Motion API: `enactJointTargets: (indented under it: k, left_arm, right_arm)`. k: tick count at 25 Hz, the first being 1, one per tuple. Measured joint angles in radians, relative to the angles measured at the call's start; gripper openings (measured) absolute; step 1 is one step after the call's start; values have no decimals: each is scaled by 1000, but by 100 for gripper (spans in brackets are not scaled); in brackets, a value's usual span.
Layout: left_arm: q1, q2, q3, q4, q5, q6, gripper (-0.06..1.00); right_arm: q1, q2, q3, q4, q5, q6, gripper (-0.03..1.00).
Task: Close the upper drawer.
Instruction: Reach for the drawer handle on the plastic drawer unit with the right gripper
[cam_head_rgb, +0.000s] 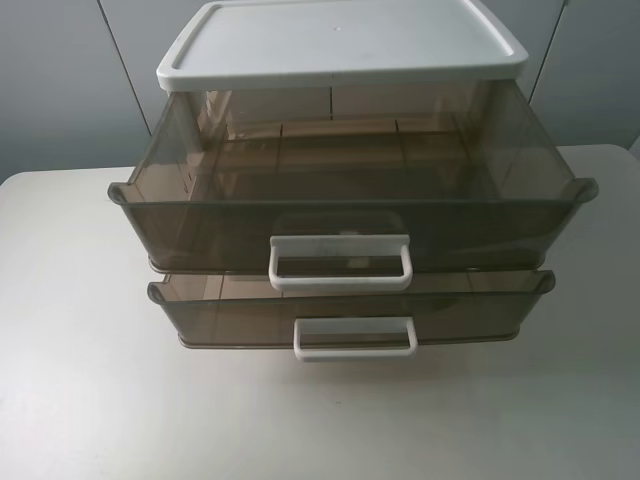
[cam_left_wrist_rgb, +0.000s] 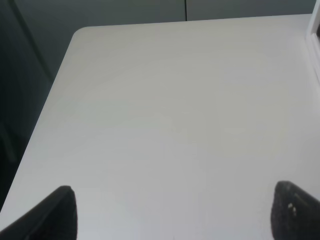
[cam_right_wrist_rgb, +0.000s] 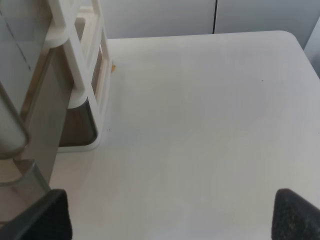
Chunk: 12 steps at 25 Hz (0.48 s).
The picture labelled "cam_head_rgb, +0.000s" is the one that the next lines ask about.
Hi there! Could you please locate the smoky transparent drawer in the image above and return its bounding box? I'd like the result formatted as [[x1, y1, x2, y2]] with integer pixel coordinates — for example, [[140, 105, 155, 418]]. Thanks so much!
[[147, 270, 556, 362], [108, 80, 598, 277]]

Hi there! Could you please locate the white plastic drawer cabinet frame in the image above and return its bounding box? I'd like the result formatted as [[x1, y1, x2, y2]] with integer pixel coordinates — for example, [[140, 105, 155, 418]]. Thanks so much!
[[155, 0, 530, 136]]

